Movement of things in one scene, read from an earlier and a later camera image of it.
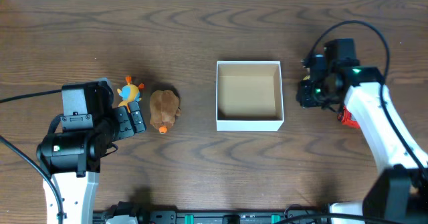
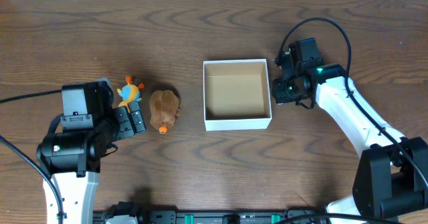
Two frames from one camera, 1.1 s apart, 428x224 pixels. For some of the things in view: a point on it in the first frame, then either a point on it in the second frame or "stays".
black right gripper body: x=317 y=94 -> x=287 y=90
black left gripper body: x=124 y=124 stays
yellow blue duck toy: x=130 y=93 stays
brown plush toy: x=164 y=108 stays
